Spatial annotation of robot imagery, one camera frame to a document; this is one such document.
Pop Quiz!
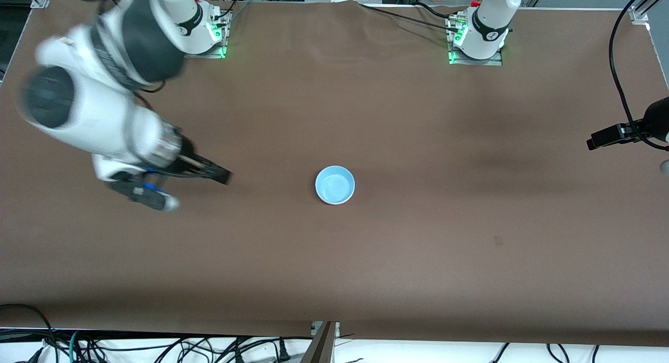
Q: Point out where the blue bowl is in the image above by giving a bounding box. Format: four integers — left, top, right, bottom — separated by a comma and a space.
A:
315, 166, 356, 205

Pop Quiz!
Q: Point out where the brown table cover sheet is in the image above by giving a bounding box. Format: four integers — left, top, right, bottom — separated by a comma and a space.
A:
0, 0, 669, 348

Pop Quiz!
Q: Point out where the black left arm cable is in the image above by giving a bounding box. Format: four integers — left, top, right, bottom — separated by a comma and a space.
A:
608, 0, 669, 150

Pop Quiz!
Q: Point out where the aluminium profile post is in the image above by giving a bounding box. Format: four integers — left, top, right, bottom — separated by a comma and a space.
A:
301, 321, 340, 363

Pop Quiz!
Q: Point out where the black floor cable loop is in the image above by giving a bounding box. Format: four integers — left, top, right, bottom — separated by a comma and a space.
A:
0, 303, 58, 363

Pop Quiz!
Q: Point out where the black cable on table cover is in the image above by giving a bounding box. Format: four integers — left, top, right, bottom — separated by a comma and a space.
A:
361, 2, 463, 32

